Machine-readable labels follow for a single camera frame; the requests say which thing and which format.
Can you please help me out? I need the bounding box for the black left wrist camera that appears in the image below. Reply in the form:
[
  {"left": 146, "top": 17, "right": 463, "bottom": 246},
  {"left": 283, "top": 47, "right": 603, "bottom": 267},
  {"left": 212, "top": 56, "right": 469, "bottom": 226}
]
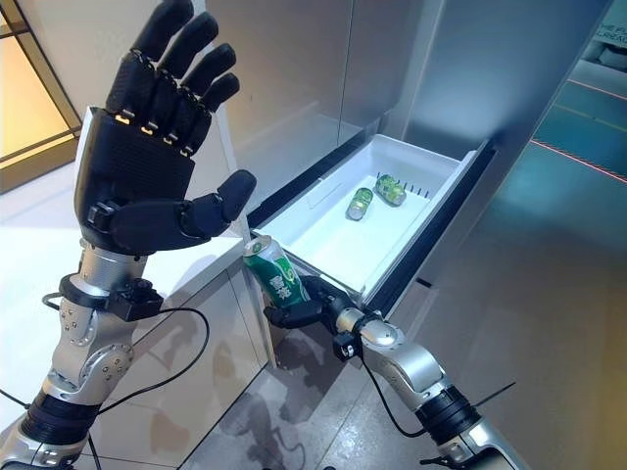
[{"left": 115, "top": 277, "right": 166, "bottom": 322}]

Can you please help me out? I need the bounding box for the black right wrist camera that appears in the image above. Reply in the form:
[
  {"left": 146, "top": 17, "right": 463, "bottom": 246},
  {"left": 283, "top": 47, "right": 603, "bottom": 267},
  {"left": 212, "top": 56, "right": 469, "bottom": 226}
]
[{"left": 332, "top": 332, "right": 357, "bottom": 358}]

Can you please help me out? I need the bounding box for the fridge drawer with white bin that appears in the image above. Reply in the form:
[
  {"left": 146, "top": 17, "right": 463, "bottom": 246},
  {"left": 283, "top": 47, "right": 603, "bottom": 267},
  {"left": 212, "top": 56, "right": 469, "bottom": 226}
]
[{"left": 247, "top": 117, "right": 496, "bottom": 314}]

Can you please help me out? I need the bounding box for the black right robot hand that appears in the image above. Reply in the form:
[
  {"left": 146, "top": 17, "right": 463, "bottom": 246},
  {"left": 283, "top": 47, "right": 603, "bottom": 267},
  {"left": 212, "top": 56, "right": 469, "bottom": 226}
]
[{"left": 264, "top": 274, "right": 353, "bottom": 329}]

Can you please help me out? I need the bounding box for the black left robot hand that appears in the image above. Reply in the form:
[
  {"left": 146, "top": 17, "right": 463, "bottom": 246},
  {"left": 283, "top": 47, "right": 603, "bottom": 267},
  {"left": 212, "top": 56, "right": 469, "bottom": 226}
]
[{"left": 72, "top": 0, "right": 259, "bottom": 256}]

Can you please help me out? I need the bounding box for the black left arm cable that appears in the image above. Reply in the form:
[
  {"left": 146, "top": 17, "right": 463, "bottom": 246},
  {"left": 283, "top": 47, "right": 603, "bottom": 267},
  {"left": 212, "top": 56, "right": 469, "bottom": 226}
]
[{"left": 41, "top": 292, "right": 212, "bottom": 470}]

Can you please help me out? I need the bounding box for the green drink can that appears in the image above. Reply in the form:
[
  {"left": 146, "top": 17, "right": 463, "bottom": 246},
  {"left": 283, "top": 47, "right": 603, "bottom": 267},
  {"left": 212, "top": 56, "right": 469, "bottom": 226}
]
[
  {"left": 243, "top": 234, "right": 314, "bottom": 310},
  {"left": 346, "top": 187, "right": 374, "bottom": 220},
  {"left": 374, "top": 173, "right": 408, "bottom": 206}
]

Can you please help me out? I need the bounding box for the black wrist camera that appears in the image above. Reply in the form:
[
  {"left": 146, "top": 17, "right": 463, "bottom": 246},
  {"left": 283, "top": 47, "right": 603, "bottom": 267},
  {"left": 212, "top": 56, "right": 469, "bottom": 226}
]
[
  {"left": 115, "top": 277, "right": 166, "bottom": 322},
  {"left": 332, "top": 332, "right": 357, "bottom": 358}
]

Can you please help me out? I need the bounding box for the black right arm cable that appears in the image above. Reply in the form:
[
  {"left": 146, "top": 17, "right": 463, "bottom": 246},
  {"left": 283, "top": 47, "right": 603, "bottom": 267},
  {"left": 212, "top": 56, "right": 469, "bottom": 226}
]
[{"left": 360, "top": 354, "right": 437, "bottom": 438}]

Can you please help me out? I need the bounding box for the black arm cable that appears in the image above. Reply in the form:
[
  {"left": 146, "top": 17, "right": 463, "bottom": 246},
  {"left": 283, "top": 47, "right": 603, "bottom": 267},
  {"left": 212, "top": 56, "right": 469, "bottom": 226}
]
[
  {"left": 360, "top": 354, "right": 437, "bottom": 438},
  {"left": 41, "top": 292, "right": 212, "bottom": 470}
]

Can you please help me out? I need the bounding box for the dark framed window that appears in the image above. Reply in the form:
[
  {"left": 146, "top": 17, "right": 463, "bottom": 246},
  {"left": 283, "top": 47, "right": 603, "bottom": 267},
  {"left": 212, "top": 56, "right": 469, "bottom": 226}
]
[{"left": 0, "top": 0, "right": 84, "bottom": 197}]

